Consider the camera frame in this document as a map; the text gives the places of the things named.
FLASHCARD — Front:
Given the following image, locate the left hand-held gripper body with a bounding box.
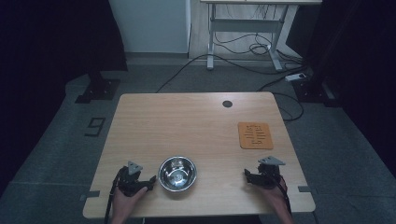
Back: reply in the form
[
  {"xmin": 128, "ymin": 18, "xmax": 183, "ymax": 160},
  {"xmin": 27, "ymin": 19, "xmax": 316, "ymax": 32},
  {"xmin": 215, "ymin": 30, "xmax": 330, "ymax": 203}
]
[{"xmin": 117, "ymin": 161, "xmax": 149, "ymax": 198}]

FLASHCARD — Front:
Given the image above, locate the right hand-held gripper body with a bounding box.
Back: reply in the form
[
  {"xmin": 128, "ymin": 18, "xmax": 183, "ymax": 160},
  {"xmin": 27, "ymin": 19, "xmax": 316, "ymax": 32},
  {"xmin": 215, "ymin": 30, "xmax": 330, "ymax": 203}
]
[{"xmin": 252, "ymin": 155, "xmax": 287, "ymax": 189}]

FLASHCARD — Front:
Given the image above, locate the person's right hand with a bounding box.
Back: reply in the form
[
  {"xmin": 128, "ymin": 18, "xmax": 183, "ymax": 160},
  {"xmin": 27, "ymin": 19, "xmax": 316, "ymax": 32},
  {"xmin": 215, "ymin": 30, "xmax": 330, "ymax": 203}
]
[{"xmin": 258, "ymin": 177, "xmax": 291, "ymax": 217}]

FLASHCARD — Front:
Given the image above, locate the person's left hand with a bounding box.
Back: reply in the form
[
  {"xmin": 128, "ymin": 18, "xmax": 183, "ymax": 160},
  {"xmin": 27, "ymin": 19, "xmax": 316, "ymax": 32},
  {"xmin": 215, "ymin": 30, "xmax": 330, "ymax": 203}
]
[{"xmin": 110, "ymin": 186, "xmax": 149, "ymax": 218}]

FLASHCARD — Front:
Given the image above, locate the stainless steel bowl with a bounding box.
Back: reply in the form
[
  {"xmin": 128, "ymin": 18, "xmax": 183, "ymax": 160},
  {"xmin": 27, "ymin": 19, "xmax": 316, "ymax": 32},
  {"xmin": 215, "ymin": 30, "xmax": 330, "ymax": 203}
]
[{"xmin": 157, "ymin": 155, "xmax": 198, "ymax": 193}]

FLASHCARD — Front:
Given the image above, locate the orange square mat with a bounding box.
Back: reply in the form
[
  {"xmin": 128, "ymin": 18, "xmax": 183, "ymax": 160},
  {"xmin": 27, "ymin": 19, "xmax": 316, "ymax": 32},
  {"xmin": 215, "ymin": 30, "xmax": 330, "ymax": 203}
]
[{"xmin": 237, "ymin": 121, "xmax": 275, "ymax": 150}]

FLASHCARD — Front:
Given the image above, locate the black stand base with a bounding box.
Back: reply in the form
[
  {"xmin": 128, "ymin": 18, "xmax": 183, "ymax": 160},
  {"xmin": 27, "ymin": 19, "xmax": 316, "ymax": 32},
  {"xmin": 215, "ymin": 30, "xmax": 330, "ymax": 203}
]
[
  {"xmin": 291, "ymin": 74, "xmax": 341, "ymax": 108},
  {"xmin": 74, "ymin": 70, "xmax": 121, "ymax": 105}
]

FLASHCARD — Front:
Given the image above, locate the white power strip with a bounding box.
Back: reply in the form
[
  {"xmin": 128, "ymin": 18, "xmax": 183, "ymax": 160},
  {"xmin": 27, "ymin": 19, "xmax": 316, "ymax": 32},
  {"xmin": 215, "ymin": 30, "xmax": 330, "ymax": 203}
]
[{"xmin": 284, "ymin": 72, "xmax": 308, "ymax": 83}]

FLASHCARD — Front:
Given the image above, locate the dark curtain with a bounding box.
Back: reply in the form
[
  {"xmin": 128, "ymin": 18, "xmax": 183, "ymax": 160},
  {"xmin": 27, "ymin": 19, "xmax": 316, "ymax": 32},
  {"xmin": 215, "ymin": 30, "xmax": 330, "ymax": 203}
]
[
  {"xmin": 0, "ymin": 0, "xmax": 129, "ymax": 190},
  {"xmin": 286, "ymin": 0, "xmax": 396, "ymax": 178}
]

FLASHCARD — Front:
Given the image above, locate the white metal-framed desk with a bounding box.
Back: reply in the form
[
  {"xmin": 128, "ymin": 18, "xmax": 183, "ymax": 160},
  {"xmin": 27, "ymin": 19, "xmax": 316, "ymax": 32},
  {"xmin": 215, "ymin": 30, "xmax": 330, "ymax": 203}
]
[{"xmin": 200, "ymin": 0, "xmax": 323, "ymax": 73}]

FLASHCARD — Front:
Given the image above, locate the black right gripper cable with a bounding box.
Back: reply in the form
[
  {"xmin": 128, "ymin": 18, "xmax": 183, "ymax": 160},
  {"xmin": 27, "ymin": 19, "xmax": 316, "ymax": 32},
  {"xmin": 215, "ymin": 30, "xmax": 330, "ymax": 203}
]
[{"xmin": 274, "ymin": 174, "xmax": 293, "ymax": 217}]

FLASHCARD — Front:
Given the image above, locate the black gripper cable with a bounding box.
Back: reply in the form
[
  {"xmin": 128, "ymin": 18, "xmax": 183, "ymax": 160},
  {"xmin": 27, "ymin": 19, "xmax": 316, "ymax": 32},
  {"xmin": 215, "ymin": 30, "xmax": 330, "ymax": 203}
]
[
  {"xmin": 104, "ymin": 167, "xmax": 128, "ymax": 224},
  {"xmin": 274, "ymin": 174, "xmax": 293, "ymax": 217}
]

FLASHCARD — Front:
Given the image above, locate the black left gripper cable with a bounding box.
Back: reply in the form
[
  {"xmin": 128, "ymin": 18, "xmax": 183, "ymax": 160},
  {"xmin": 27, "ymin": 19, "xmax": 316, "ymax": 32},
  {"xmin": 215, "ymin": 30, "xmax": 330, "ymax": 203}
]
[{"xmin": 104, "ymin": 167, "xmax": 128, "ymax": 224}]

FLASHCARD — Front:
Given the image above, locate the black looped floor cable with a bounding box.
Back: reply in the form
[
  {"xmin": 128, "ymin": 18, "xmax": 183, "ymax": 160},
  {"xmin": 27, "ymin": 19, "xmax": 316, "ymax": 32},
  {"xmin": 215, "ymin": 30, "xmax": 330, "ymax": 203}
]
[{"xmin": 257, "ymin": 74, "xmax": 305, "ymax": 122}]

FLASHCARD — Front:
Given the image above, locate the long black floor cable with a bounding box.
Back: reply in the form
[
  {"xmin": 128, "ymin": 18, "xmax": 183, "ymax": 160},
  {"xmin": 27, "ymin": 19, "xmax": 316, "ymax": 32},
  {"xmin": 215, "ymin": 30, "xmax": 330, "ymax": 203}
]
[{"xmin": 155, "ymin": 53, "xmax": 307, "ymax": 94}]

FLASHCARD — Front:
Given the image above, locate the tangle of black desk cables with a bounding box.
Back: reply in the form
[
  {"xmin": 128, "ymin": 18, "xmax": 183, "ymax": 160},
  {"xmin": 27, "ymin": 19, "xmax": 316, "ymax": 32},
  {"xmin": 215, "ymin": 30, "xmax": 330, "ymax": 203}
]
[{"xmin": 213, "ymin": 3, "xmax": 304, "ymax": 68}]

